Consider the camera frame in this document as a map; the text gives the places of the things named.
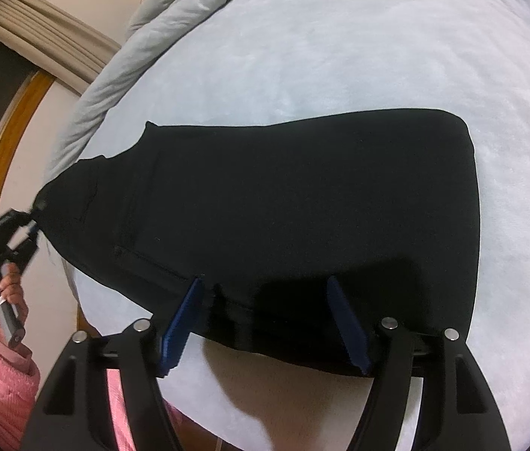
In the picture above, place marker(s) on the wooden window frame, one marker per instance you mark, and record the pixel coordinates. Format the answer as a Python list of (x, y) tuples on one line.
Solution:
[(6, 122)]

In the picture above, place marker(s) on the person's pink fleece clothing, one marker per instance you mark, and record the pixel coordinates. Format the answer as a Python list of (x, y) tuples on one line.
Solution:
[(121, 413)]

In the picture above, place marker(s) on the grey duvet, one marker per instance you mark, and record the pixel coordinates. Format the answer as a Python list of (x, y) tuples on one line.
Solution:
[(189, 4)]

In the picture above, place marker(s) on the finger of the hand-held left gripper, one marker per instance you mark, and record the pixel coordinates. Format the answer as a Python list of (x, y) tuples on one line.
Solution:
[(33, 232), (22, 216)]

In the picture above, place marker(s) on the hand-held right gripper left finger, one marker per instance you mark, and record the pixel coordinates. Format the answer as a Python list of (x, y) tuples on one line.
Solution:
[(182, 324)]

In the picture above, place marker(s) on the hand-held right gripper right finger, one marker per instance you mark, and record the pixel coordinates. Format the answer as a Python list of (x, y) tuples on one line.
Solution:
[(347, 324)]

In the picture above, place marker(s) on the white bed sheet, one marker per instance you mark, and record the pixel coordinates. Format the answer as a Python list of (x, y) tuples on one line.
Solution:
[(363, 56)]

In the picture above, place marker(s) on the black pants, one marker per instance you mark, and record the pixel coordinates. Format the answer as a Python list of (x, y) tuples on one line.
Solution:
[(293, 206)]

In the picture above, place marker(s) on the beige curtain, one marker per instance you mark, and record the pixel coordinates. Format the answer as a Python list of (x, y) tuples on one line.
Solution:
[(58, 42)]

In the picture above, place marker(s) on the person's left hand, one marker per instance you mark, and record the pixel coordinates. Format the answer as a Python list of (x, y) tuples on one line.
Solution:
[(15, 291)]

